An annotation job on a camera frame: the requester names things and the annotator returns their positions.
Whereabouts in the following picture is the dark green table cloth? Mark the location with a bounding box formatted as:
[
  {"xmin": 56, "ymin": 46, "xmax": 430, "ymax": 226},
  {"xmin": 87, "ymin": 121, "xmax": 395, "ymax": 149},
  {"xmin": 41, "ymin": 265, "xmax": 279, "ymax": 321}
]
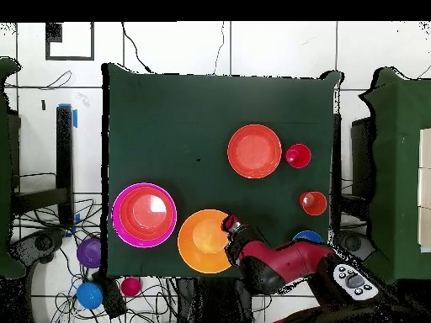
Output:
[{"xmin": 101, "ymin": 62, "xmax": 344, "ymax": 281}]

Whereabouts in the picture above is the orange plastic bowl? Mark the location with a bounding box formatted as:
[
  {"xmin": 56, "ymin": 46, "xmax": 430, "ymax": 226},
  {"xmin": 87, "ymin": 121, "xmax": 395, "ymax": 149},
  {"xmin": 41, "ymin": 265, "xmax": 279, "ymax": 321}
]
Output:
[{"xmin": 177, "ymin": 209, "xmax": 237, "ymax": 274}]

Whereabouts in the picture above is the large magenta plastic bowl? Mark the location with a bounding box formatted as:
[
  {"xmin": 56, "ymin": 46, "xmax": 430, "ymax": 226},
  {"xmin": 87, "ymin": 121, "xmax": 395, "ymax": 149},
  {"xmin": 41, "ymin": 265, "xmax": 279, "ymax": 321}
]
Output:
[{"xmin": 111, "ymin": 182, "xmax": 178, "ymax": 249}]

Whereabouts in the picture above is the small dark blue bowl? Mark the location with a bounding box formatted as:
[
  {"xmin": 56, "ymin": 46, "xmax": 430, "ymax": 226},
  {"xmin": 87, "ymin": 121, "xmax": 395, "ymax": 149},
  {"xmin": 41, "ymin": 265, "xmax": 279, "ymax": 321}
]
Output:
[{"xmin": 291, "ymin": 230, "xmax": 325, "ymax": 245}]

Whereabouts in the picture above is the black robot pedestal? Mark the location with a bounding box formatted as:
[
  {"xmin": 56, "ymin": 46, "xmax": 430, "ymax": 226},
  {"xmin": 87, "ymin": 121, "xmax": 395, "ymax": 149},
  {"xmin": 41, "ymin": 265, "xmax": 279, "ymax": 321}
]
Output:
[{"xmin": 174, "ymin": 278, "xmax": 255, "ymax": 323}]

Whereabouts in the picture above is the purple plastic bowl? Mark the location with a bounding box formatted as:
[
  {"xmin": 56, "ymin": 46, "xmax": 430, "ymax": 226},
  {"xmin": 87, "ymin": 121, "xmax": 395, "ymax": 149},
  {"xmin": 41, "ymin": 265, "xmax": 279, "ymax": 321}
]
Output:
[{"xmin": 76, "ymin": 237, "xmax": 103, "ymax": 269}]

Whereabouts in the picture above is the light blue plastic bowl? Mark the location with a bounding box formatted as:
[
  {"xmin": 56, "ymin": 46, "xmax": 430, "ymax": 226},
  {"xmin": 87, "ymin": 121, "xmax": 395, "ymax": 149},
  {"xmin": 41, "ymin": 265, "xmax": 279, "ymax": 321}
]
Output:
[{"xmin": 76, "ymin": 281, "xmax": 104, "ymax": 310}]

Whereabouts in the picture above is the orange plastic cup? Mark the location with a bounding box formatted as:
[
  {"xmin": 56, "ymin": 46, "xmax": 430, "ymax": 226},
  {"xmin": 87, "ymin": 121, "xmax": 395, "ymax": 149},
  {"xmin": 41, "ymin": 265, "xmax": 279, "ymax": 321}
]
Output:
[{"xmin": 299, "ymin": 190, "xmax": 328, "ymax": 217}]

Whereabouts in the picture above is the red plastic cup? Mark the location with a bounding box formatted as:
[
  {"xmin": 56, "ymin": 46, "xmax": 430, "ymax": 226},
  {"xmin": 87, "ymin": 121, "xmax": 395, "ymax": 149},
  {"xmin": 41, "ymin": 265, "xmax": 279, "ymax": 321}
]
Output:
[{"xmin": 285, "ymin": 143, "xmax": 313, "ymax": 169}]

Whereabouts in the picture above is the white panel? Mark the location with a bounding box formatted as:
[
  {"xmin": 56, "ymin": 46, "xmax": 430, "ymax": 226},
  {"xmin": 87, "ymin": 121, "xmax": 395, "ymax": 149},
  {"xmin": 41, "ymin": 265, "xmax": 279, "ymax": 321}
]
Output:
[{"xmin": 417, "ymin": 127, "xmax": 431, "ymax": 253}]

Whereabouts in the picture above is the black floor cable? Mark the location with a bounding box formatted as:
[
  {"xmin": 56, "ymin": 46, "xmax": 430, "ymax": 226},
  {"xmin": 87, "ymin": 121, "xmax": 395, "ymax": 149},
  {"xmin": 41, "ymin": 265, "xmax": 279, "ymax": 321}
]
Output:
[{"xmin": 120, "ymin": 22, "xmax": 156, "ymax": 74}]

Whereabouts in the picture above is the black stand frame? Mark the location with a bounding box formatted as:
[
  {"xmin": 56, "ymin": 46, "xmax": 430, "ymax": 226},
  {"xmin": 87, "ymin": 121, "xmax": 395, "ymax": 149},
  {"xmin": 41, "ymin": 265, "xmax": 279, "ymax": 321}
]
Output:
[{"xmin": 9, "ymin": 104, "xmax": 76, "ymax": 228}]

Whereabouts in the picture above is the small magenta plastic bowl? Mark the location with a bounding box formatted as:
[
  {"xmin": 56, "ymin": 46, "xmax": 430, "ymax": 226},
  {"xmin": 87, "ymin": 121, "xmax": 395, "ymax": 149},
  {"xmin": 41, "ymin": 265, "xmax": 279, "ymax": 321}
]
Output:
[{"xmin": 120, "ymin": 277, "xmax": 143, "ymax": 298}]

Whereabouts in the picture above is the orange-red plastic bowl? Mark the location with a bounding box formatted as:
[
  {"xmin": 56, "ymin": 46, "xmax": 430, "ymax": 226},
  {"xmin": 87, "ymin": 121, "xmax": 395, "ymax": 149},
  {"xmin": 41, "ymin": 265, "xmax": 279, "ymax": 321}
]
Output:
[
  {"xmin": 226, "ymin": 124, "xmax": 283, "ymax": 180},
  {"xmin": 119, "ymin": 186, "xmax": 175, "ymax": 242}
]

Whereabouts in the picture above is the black power adapter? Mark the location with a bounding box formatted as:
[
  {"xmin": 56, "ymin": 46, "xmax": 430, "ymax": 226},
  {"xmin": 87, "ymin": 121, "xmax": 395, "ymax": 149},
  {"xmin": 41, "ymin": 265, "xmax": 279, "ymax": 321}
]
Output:
[{"xmin": 93, "ymin": 273, "xmax": 128, "ymax": 319}]

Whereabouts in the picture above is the neighbouring green cloth table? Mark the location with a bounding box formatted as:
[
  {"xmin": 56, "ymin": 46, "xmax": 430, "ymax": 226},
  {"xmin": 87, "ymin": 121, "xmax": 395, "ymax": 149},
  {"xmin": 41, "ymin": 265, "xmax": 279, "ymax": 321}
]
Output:
[
  {"xmin": 358, "ymin": 66, "xmax": 431, "ymax": 287},
  {"xmin": 0, "ymin": 56, "xmax": 23, "ymax": 278}
]

